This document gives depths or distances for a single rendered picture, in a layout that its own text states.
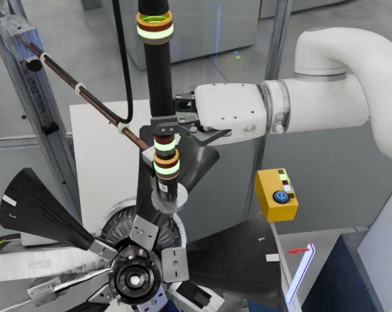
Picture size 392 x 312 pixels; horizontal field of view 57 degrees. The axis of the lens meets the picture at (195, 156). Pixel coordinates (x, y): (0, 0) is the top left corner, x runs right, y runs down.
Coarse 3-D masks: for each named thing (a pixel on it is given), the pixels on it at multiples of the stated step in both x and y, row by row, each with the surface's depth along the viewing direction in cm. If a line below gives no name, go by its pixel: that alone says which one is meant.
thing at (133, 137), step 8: (32, 48) 91; (48, 64) 86; (56, 72) 84; (64, 80) 82; (72, 88) 80; (96, 104) 75; (104, 112) 73; (112, 120) 72; (128, 136) 69; (136, 136) 68; (136, 144) 67; (144, 144) 67
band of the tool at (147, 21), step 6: (168, 12) 44; (138, 18) 43; (144, 18) 46; (150, 18) 46; (156, 18) 46; (162, 18) 46; (168, 18) 43; (144, 24) 43; (150, 24) 42; (156, 24) 42; (162, 24) 43; (144, 30) 43; (144, 42) 44
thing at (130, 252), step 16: (128, 240) 92; (128, 256) 81; (144, 256) 82; (160, 256) 93; (112, 272) 81; (128, 272) 82; (144, 272) 82; (160, 272) 83; (112, 288) 81; (128, 288) 82; (144, 288) 82; (128, 304) 82
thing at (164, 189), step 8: (144, 0) 41; (152, 0) 41; (160, 0) 41; (144, 8) 42; (152, 8) 41; (160, 8) 42; (168, 8) 43; (176, 176) 64; (160, 184) 65; (168, 184) 64; (176, 184) 66; (168, 192) 66; (176, 192) 68; (168, 200) 68
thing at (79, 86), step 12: (120, 12) 50; (120, 24) 51; (120, 36) 52; (36, 48) 88; (120, 48) 54; (48, 60) 85; (132, 96) 61; (108, 108) 72; (132, 108) 63; (120, 120) 69; (120, 132) 70
